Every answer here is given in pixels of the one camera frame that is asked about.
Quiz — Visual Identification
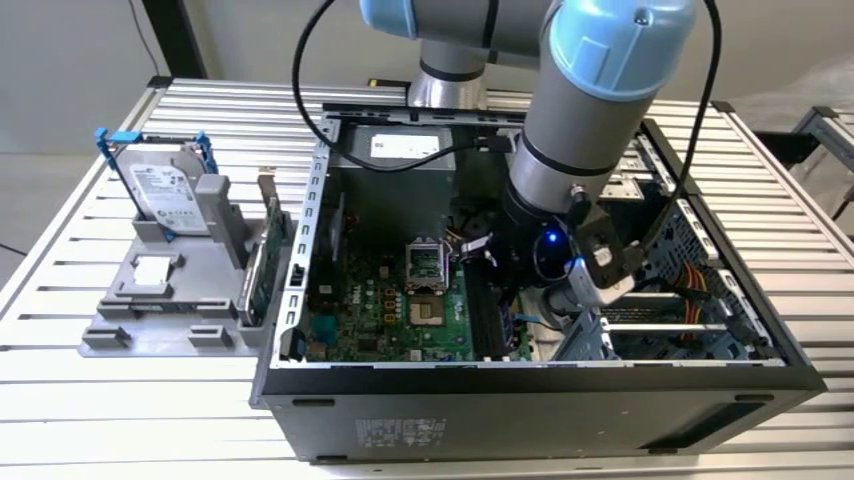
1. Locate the hard disk in blue carrier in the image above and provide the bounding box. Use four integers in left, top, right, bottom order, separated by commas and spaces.
96, 127, 218, 236

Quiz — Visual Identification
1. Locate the grey metal drive cage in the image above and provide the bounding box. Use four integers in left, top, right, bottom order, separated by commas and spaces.
596, 122, 675, 201

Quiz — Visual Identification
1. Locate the black PC case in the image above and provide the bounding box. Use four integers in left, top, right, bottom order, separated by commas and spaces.
246, 102, 828, 464

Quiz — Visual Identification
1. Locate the grey parts rack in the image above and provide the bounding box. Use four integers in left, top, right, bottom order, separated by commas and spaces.
78, 172, 294, 357

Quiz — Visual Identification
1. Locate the CPU socket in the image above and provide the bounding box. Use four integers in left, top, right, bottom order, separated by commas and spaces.
407, 295, 449, 329

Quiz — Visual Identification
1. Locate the grey power supply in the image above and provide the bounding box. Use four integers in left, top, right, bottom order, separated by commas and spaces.
329, 124, 459, 239

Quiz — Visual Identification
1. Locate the silver CPU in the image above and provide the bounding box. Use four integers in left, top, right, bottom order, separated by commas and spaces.
132, 254, 172, 284

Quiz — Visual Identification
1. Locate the black round fan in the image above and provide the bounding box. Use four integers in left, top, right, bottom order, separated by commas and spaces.
452, 199, 496, 237

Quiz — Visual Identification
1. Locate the silver perforated disk bay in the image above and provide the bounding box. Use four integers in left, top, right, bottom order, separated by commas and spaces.
556, 294, 732, 362

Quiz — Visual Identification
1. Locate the black frame post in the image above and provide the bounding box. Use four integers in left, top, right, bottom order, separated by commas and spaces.
142, 0, 208, 80

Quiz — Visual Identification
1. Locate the red yellow wire bundle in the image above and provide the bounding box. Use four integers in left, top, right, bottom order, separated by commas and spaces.
665, 262, 712, 326

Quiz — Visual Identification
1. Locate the green motherboard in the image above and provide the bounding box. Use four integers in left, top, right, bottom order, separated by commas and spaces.
302, 244, 535, 362

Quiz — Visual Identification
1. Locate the black RAM slot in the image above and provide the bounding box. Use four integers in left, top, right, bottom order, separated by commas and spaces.
464, 262, 492, 361

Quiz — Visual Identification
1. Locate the metal slat side table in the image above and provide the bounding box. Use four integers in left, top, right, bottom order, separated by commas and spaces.
790, 105, 854, 221

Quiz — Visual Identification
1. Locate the green graphics card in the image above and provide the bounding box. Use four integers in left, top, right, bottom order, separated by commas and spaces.
238, 164, 294, 324

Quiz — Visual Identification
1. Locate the metal socket cover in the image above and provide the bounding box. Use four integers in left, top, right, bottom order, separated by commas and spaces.
404, 238, 447, 296

